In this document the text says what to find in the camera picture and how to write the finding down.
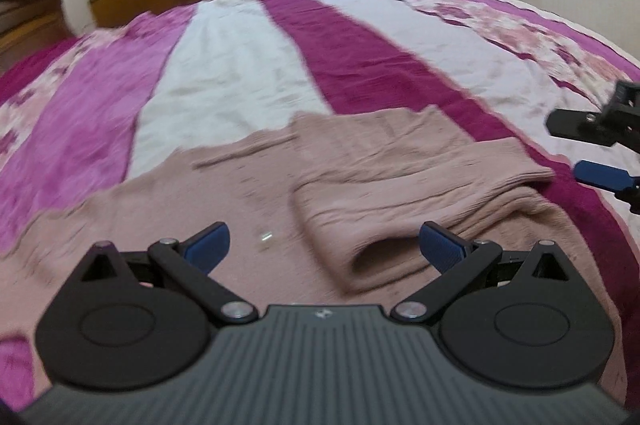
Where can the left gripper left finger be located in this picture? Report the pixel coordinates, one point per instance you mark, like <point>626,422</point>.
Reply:
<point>131,320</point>

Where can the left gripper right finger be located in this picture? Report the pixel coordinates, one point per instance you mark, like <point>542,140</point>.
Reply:
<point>517,319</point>

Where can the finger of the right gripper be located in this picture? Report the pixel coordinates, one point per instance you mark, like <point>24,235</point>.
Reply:
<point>579,126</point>
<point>610,179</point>

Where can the pink knitted sweater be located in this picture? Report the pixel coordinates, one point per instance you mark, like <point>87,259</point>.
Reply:
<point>325,211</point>

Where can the striped magenta floral bedspread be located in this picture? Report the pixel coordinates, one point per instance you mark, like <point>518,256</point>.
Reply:
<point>88,113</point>

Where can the dark wooden headboard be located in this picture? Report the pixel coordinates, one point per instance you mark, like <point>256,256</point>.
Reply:
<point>28,26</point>

